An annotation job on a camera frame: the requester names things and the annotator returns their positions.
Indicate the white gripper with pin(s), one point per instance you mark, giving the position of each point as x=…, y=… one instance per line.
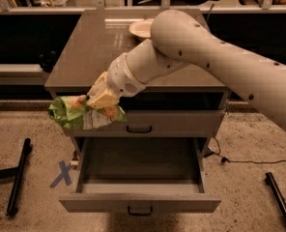
x=121, y=76

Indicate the green rice chip bag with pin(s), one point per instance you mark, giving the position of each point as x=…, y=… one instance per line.
x=73, y=113

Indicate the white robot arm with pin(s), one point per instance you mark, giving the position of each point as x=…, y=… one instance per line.
x=177, y=39

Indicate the grey drawer cabinet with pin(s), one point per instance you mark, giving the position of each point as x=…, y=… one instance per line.
x=98, y=39

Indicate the black clamp object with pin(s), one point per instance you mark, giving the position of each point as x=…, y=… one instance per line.
x=47, y=63

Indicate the white bowl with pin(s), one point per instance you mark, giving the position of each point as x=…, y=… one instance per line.
x=141, y=29

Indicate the blue tape cross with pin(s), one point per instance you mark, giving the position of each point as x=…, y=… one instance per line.
x=64, y=175

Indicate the black stand leg left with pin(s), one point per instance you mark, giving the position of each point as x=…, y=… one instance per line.
x=17, y=174

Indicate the black stand leg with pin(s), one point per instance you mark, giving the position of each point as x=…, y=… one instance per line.
x=17, y=174
x=270, y=181

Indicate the black stand leg right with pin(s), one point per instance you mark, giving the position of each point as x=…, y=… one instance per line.
x=270, y=181

